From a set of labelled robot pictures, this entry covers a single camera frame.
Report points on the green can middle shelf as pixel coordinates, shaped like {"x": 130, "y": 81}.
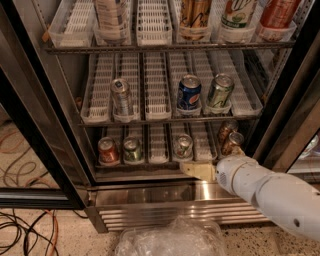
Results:
{"x": 220, "y": 90}

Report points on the white tray middle left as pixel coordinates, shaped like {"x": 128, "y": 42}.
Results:
{"x": 95, "y": 104}

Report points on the glass fridge door left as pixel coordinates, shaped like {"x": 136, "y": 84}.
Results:
{"x": 38, "y": 91}

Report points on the white tray middle right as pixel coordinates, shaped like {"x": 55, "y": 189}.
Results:
{"x": 244, "y": 99}

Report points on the white tray top centre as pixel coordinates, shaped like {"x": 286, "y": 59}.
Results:
{"x": 153, "y": 23}

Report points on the clear plastic bag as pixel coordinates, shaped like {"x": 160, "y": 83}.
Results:
{"x": 182, "y": 237}

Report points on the steel fridge base grille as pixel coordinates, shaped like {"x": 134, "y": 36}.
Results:
{"x": 118, "y": 207}

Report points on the white green can top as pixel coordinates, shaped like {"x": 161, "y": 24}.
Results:
{"x": 238, "y": 13}

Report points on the white tray bottom centre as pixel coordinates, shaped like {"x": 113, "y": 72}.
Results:
{"x": 157, "y": 148}

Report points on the middle wire shelf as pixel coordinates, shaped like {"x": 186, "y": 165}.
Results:
{"x": 166, "y": 121}

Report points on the glass fridge door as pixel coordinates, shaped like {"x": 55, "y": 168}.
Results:
{"x": 291, "y": 119}
{"x": 38, "y": 91}

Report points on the red can top shelf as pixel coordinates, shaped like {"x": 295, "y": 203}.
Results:
{"x": 278, "y": 14}

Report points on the white tray bottom right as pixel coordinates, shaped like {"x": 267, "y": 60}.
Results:
{"x": 204, "y": 146}

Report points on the white tray middle centre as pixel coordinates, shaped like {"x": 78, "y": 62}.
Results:
{"x": 157, "y": 96}

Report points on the white green can bottom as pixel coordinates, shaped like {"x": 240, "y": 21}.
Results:
{"x": 182, "y": 146}

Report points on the glass fridge door right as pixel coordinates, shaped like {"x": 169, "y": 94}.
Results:
{"x": 291, "y": 119}

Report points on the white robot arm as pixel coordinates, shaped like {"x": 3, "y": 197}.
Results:
{"x": 286, "y": 200}

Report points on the orange can behind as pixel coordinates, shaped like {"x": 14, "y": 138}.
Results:
{"x": 226, "y": 128}

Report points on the white green can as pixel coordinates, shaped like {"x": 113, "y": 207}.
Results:
{"x": 238, "y": 13}
{"x": 182, "y": 146}

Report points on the white tray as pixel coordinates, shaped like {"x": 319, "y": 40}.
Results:
{"x": 95, "y": 104}
{"x": 204, "y": 146}
{"x": 72, "y": 25}
{"x": 157, "y": 96}
{"x": 157, "y": 148}
{"x": 153, "y": 23}
{"x": 244, "y": 99}

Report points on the green soda can bottom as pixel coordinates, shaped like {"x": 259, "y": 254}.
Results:
{"x": 132, "y": 150}

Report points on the beige bottle top shelf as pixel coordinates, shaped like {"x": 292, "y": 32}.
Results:
{"x": 112, "y": 20}

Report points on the white tray top left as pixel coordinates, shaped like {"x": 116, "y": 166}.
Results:
{"x": 72, "y": 25}

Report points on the blue pepsi can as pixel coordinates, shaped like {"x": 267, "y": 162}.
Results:
{"x": 188, "y": 94}

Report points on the gold can top shelf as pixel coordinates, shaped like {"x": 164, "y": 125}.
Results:
{"x": 194, "y": 18}

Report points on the orange can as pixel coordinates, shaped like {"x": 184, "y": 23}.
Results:
{"x": 226, "y": 128}
{"x": 234, "y": 139}

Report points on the red soda can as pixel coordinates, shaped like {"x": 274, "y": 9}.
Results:
{"x": 108, "y": 152}

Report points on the wire shelf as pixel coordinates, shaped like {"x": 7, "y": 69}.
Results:
{"x": 167, "y": 48}
{"x": 166, "y": 121}
{"x": 149, "y": 166}

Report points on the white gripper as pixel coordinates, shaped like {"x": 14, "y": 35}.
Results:
{"x": 235, "y": 174}

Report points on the bottom wire shelf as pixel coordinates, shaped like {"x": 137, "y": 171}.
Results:
{"x": 149, "y": 166}

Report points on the silver can middle shelf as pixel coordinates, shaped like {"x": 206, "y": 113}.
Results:
{"x": 122, "y": 97}

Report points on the top wire shelf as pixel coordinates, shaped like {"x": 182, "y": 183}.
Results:
{"x": 167, "y": 48}

